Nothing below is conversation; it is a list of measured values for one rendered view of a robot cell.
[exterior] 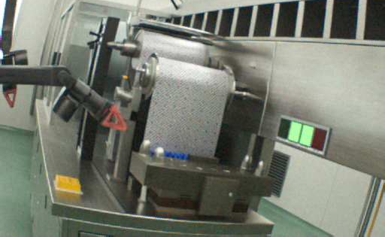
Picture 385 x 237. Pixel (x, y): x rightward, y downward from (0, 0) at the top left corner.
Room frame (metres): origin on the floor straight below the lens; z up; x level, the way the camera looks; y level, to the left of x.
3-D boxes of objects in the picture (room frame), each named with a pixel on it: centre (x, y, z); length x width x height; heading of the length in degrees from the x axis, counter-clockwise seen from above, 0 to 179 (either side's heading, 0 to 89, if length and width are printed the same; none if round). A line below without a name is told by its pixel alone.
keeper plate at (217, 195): (1.24, -0.12, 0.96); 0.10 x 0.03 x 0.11; 112
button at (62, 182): (1.19, 0.30, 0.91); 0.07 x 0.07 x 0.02; 22
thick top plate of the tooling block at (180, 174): (1.32, -0.07, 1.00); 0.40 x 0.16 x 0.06; 112
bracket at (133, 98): (1.44, 0.20, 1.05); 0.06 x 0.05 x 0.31; 112
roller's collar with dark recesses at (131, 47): (1.65, 0.26, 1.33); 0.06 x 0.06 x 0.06; 22
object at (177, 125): (1.41, 0.01, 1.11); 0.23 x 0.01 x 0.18; 112
